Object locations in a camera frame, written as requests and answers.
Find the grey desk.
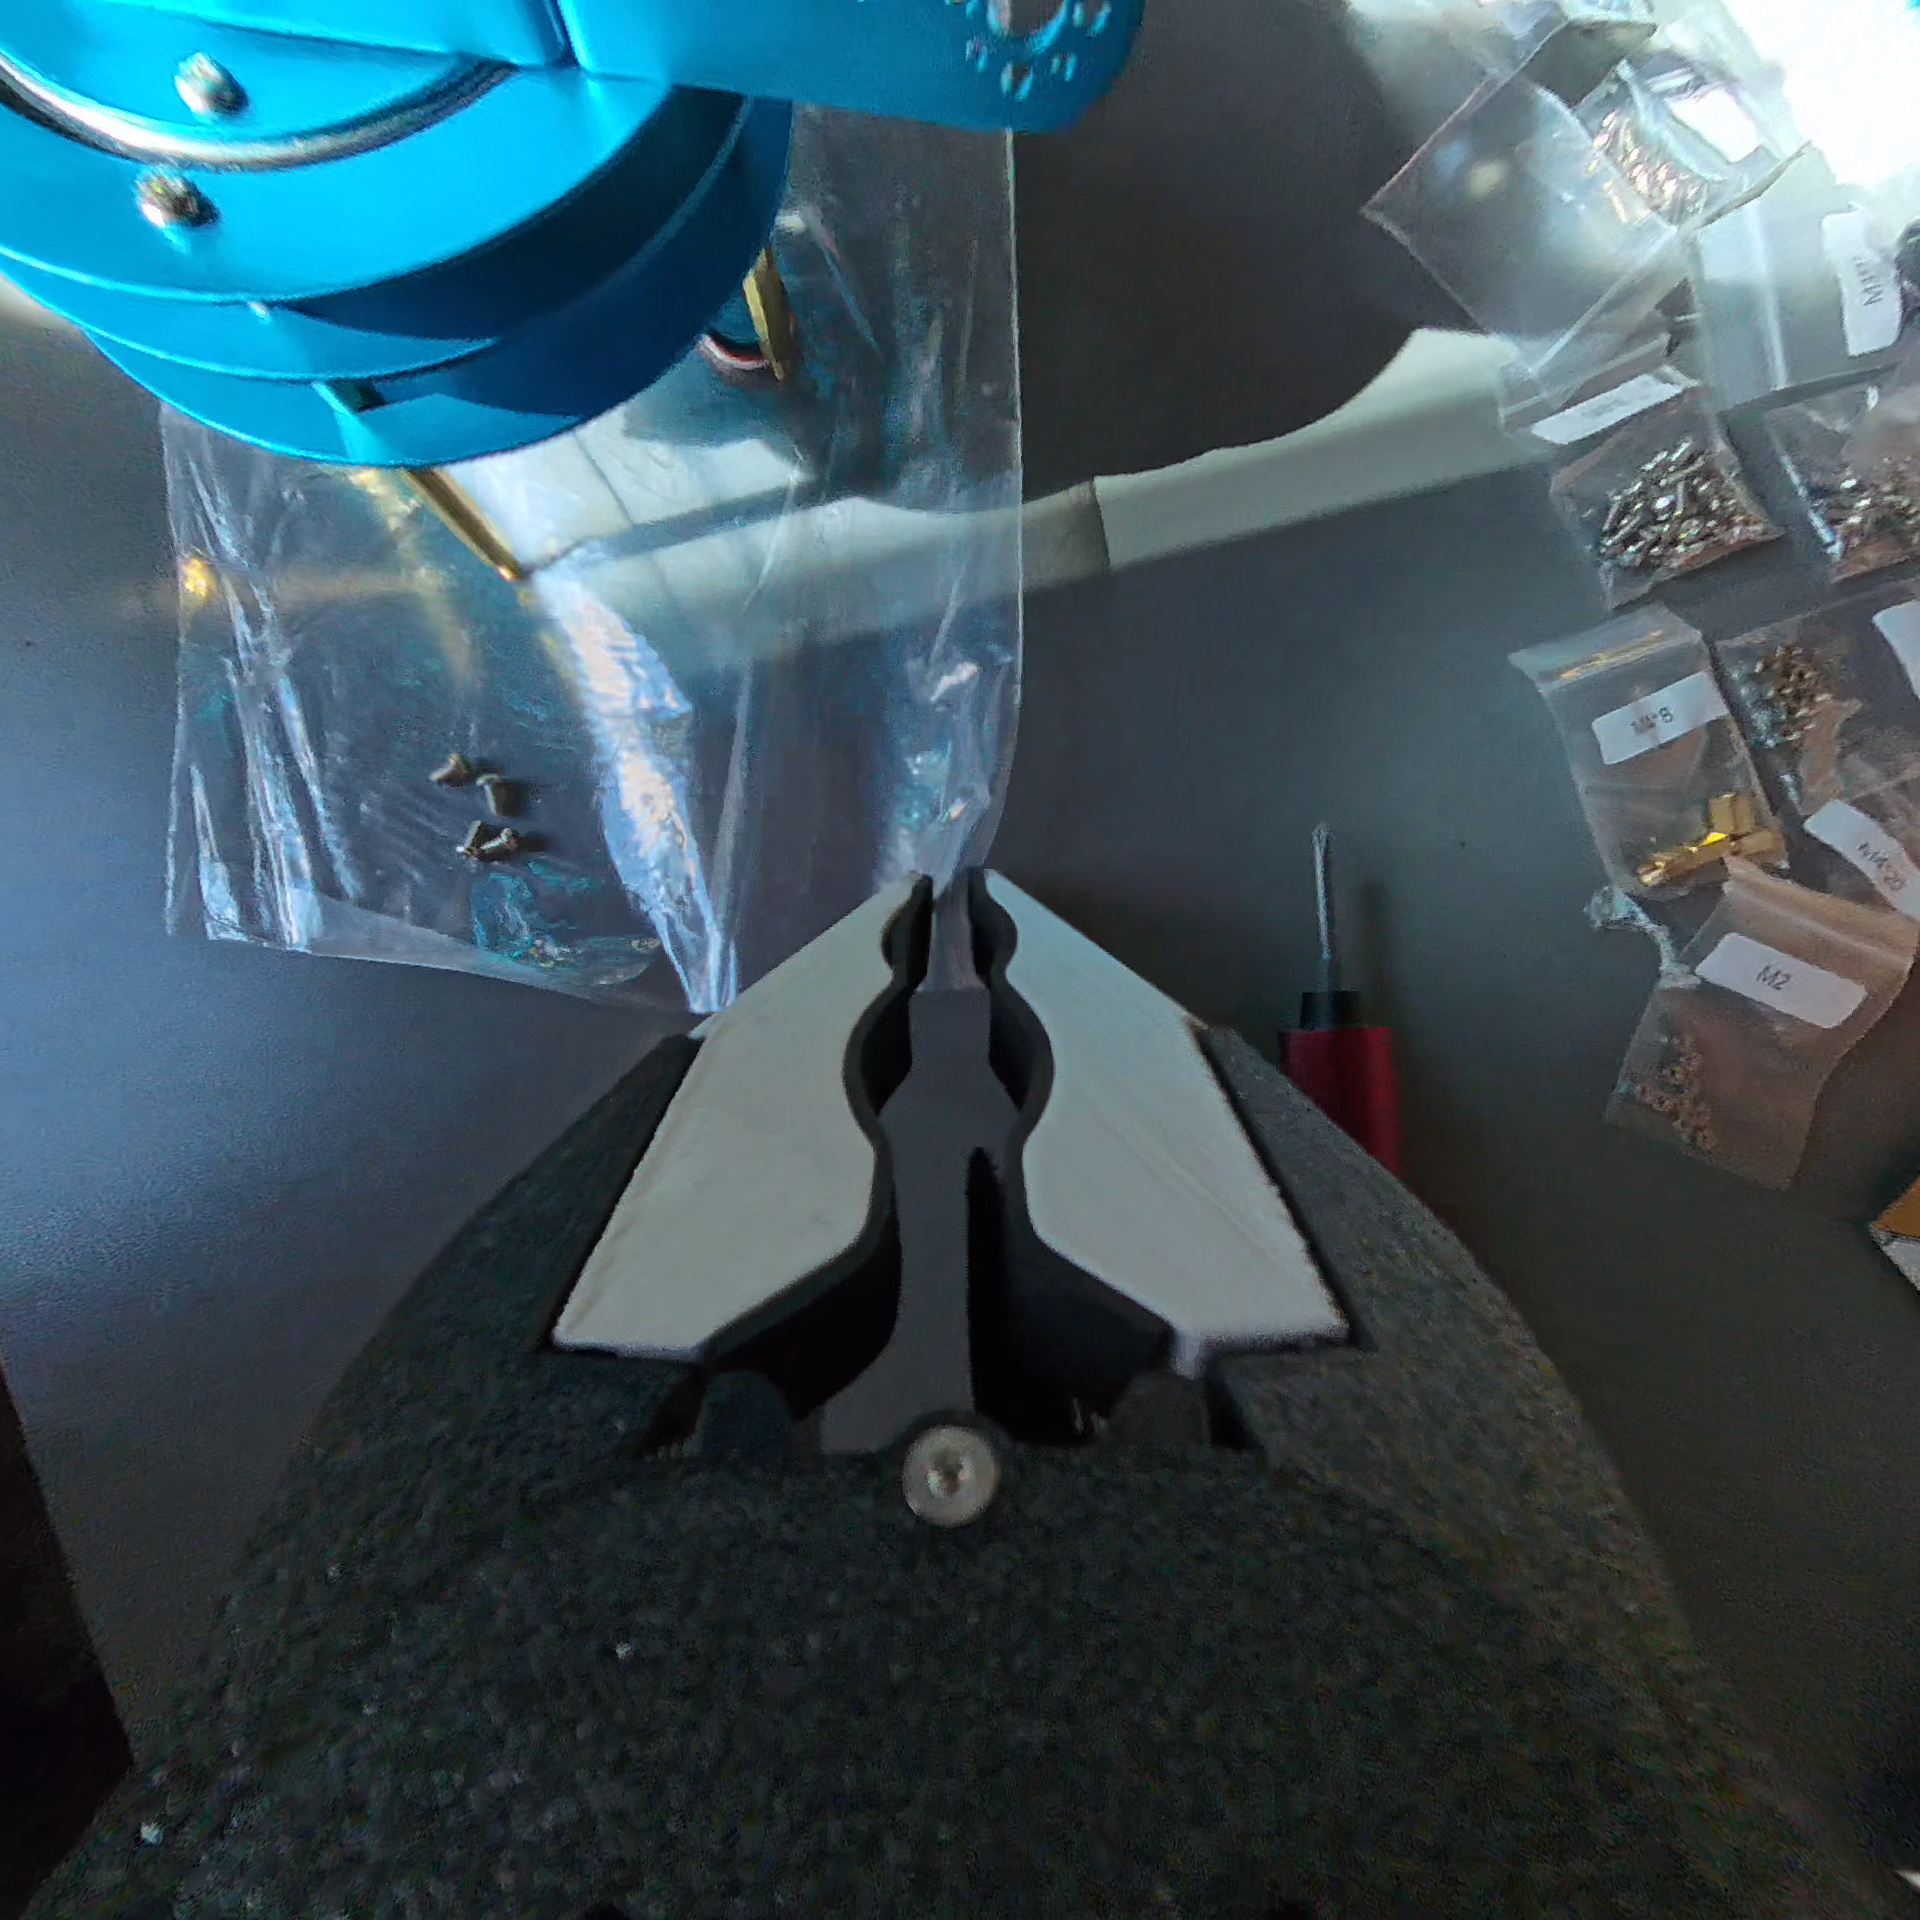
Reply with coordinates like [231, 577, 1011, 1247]
[0, 0, 1920, 1848]

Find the blue toy robot arm base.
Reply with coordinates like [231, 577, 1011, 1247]
[0, 0, 1150, 585]

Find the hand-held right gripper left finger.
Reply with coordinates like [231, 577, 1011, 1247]
[552, 874, 936, 1365]

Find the red handled screwdriver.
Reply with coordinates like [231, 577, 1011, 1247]
[1278, 822, 1405, 1180]

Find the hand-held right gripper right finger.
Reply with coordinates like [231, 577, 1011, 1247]
[968, 867, 1353, 1380]

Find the pile of small hardware bags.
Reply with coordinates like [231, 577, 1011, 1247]
[1363, 0, 1920, 1195]

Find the large clear plastic bag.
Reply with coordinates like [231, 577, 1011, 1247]
[162, 104, 1031, 1014]

